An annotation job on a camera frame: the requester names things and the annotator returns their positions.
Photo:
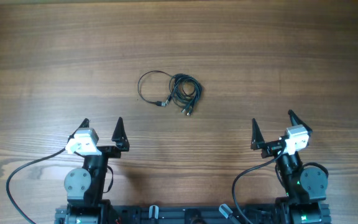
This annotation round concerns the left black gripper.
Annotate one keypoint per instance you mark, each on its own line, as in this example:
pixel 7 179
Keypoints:
pixel 119 137

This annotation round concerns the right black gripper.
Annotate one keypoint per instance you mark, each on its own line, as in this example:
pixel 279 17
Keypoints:
pixel 258 142

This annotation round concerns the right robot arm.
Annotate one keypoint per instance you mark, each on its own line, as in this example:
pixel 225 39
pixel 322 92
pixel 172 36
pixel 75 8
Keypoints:
pixel 305 184

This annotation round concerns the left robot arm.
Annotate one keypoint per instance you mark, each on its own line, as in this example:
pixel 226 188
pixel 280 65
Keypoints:
pixel 85 185

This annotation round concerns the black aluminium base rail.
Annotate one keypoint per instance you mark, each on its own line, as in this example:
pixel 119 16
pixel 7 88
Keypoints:
pixel 194 214

